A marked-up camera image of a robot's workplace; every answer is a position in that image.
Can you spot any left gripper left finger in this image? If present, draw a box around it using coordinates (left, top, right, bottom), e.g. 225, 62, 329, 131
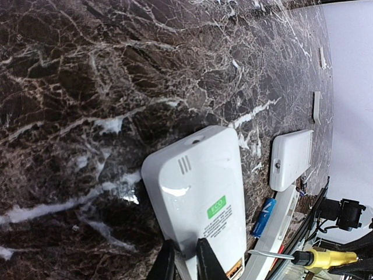
147, 240, 175, 280

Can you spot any yellow handled screwdriver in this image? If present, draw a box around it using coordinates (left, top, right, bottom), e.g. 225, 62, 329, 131
249, 249, 358, 270

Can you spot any white remote with label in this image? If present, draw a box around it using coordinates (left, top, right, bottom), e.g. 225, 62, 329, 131
241, 185, 299, 280

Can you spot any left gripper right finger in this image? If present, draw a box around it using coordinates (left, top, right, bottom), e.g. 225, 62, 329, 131
196, 238, 228, 280

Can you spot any white remote with buttons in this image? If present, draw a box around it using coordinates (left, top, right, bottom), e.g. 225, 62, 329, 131
141, 125, 247, 279

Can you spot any black front rail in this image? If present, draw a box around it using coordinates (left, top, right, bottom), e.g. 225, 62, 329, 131
266, 176, 330, 279

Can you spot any white battery cover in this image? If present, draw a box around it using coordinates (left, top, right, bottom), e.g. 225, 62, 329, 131
312, 91, 322, 125
319, 47, 327, 69

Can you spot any blue battery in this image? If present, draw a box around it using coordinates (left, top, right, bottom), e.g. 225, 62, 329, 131
251, 198, 276, 239

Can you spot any orange battery in remote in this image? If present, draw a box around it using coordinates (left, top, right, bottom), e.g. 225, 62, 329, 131
226, 258, 244, 280

